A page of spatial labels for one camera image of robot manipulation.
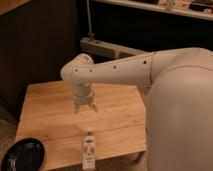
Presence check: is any wooden table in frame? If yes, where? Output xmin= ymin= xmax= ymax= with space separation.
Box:
xmin=16 ymin=81 xmax=146 ymax=171

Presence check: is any wooden shelf with items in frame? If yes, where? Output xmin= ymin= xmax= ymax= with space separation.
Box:
xmin=93 ymin=0 xmax=213 ymax=21

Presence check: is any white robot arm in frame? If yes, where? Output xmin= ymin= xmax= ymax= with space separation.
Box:
xmin=60 ymin=47 xmax=213 ymax=171

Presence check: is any black ceramic bowl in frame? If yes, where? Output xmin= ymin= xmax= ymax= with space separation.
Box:
xmin=0 ymin=138 xmax=45 ymax=171

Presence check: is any white labelled bottle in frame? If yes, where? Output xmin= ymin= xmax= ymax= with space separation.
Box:
xmin=82 ymin=128 xmax=96 ymax=171

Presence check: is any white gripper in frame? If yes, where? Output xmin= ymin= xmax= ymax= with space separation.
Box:
xmin=73 ymin=91 xmax=98 ymax=114

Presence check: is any metal vertical pole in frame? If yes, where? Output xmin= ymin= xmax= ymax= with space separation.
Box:
xmin=86 ymin=0 xmax=94 ymax=41

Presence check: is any grey metal rail beam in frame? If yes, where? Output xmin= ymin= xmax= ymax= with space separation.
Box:
xmin=80 ymin=37 xmax=145 ymax=59

